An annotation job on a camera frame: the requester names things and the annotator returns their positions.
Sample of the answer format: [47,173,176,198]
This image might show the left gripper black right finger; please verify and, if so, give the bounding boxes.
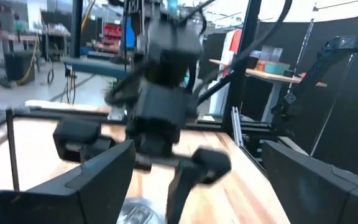
[261,140,358,224]

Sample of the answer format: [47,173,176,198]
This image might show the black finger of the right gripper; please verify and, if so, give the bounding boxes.
[165,148,232,224]
[53,119,115,164]

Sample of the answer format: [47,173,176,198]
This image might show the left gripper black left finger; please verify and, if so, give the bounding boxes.
[0,139,136,224]

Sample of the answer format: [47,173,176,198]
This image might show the red soda can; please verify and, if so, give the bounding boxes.
[116,197,167,224]

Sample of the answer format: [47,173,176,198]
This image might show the blue-grey table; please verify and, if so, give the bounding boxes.
[61,55,132,80]

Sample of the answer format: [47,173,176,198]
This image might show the white red standing panel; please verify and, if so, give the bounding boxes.
[209,29,244,118]

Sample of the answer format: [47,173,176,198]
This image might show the red storage bins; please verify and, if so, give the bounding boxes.
[103,24,123,47]

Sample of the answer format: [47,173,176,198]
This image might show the black trash bin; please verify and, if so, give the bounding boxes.
[4,51,36,85]

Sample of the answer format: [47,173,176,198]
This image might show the wooden desk white leg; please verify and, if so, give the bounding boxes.
[209,58,328,124]

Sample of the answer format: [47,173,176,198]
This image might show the teal container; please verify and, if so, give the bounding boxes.
[264,61,291,76]

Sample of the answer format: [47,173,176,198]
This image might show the black camera cable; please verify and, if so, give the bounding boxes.
[194,0,293,97]

